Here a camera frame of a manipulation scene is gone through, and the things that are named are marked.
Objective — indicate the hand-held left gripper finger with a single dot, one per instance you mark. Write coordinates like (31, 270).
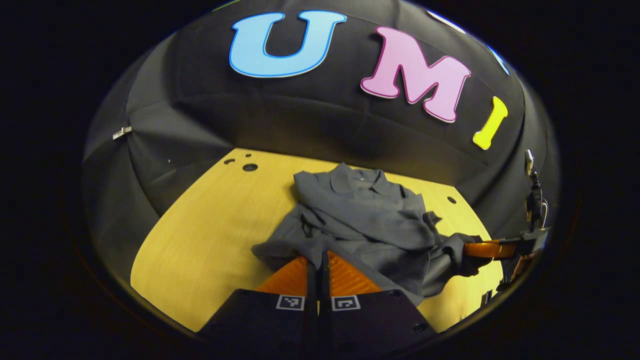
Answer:
(325, 295)
(312, 295)

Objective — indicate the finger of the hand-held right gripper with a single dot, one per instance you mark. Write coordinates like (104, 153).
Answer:
(487, 249)

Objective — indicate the grey button shirt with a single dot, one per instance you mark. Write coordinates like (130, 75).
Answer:
(370, 225)

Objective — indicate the black backdrop cloth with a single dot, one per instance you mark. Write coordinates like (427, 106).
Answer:
(310, 115)

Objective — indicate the small white clip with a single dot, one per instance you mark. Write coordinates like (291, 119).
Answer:
(122, 132)

